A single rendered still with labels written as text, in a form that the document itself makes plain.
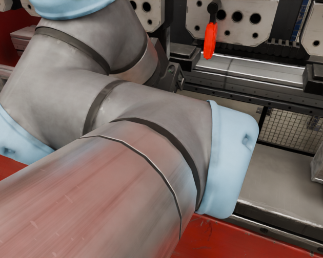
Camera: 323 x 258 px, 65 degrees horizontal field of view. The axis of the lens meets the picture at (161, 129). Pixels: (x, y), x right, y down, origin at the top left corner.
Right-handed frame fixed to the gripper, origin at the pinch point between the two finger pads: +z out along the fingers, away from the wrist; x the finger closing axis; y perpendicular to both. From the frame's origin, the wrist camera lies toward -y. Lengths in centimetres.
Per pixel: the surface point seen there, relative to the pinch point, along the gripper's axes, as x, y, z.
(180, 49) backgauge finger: 12.5, 30.0, 18.5
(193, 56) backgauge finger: 8.0, 28.9, 19.5
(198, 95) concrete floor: 52, 84, 180
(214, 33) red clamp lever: -6.3, 15.5, -10.8
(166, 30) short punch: 5.6, 18.9, -5.4
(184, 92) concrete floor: 67, 84, 179
